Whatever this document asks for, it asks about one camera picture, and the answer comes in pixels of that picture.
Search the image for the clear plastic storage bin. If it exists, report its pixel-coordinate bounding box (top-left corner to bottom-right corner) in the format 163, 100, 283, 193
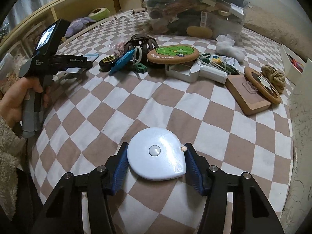
136, 0, 251, 41

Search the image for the person's left hand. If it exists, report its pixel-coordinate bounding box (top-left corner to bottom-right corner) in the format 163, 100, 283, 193
0, 77, 51, 128

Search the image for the blue snack packet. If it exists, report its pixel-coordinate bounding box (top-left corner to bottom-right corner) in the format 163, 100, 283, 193
109, 49, 136, 76

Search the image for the small bag of beads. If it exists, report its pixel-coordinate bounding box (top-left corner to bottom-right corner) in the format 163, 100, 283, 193
109, 35, 127, 56

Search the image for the white plastic cylinder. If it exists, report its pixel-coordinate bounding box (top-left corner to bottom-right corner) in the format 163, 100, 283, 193
199, 65, 228, 84

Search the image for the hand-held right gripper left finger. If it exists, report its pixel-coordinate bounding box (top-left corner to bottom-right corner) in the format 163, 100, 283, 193
32, 142, 129, 234

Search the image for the shallow white box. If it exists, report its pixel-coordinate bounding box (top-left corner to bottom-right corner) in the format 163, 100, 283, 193
280, 43, 307, 86

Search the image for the white crumpled tissue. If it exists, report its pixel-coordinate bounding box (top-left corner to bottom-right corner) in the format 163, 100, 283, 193
216, 35, 245, 62

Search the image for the white round tape measure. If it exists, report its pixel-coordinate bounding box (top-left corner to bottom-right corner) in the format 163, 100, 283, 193
127, 127, 188, 181

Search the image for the black hair claw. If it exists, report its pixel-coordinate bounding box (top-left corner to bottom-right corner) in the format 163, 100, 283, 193
124, 35, 159, 54

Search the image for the large white box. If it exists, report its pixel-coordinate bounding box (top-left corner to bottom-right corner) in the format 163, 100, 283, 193
279, 58, 312, 234

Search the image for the avocado plush toy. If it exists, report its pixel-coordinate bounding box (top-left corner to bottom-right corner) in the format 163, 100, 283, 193
88, 7, 111, 22

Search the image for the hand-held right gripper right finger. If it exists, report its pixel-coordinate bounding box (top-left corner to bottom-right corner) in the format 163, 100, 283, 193
183, 143, 285, 234

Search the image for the purple plush toy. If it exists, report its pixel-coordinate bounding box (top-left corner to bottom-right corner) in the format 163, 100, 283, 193
65, 17, 95, 38

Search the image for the clear plastic food container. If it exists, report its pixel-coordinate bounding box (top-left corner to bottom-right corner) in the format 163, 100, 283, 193
0, 52, 25, 95

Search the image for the black tape roll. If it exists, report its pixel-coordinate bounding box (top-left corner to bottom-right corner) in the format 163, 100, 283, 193
99, 56, 120, 72

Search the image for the wooden block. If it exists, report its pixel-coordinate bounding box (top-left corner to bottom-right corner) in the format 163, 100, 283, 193
224, 74, 272, 116

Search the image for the white plastic ring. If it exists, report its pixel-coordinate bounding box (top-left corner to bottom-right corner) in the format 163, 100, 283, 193
133, 46, 143, 63

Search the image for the green white cable bundle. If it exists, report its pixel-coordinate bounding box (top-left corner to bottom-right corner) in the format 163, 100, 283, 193
199, 52, 240, 75

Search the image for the wooden shelf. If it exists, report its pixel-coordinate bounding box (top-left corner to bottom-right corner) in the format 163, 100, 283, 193
0, 0, 147, 54

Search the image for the beige rope knot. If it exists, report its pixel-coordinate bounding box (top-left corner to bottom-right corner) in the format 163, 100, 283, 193
261, 64, 286, 94

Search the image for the green plastic clip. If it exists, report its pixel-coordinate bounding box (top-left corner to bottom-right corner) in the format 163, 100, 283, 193
129, 62, 148, 74

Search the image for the beige fuzzy blanket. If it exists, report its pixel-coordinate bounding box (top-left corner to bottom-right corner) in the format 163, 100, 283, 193
244, 4, 310, 54

